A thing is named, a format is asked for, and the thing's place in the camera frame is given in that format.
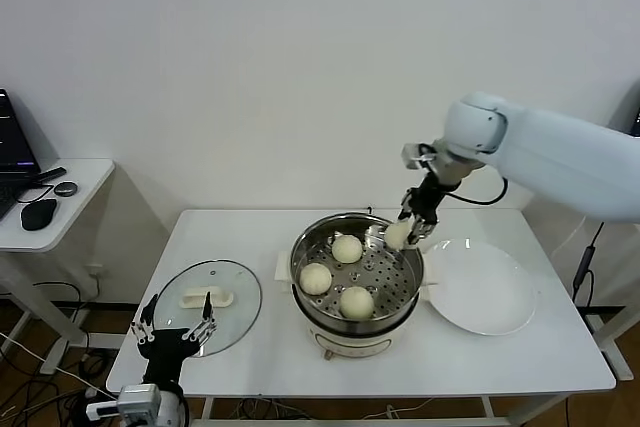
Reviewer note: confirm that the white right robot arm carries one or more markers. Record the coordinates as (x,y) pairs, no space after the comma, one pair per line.
(550,157)

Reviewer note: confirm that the round black puck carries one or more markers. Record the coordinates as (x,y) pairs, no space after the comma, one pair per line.
(66,189)

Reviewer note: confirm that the white wall socket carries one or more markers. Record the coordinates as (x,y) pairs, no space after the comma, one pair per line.
(98,274)

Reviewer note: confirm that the black computer mouse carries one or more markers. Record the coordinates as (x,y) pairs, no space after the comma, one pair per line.
(39,214)

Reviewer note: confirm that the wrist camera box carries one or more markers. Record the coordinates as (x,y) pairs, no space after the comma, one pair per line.
(415,157)
(135,397)

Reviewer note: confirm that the perforated steel steamer basket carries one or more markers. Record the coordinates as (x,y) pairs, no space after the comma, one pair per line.
(390,287)

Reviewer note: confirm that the cream electric cooker base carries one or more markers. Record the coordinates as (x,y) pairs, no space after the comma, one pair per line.
(350,342)

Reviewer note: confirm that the open black laptop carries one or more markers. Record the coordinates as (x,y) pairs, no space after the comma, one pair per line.
(637,122)
(12,142)

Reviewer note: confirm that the white round plate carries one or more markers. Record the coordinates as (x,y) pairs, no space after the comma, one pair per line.
(480,292)

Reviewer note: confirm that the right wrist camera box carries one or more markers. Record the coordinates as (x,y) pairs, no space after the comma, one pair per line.
(415,157)

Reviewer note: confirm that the white work table frame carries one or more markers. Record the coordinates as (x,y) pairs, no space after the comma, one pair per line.
(350,423)

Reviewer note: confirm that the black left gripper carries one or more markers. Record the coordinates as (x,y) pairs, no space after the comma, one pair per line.
(167,347)

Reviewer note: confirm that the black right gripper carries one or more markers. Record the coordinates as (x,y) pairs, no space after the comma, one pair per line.
(427,199)

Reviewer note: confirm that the black stick device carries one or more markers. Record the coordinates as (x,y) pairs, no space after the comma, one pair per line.
(52,174)

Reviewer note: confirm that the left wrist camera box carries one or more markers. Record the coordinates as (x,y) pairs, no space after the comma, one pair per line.
(135,397)

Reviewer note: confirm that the white steamed baozi bun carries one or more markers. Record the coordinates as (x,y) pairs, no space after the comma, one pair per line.
(347,249)
(395,237)
(356,302)
(315,279)

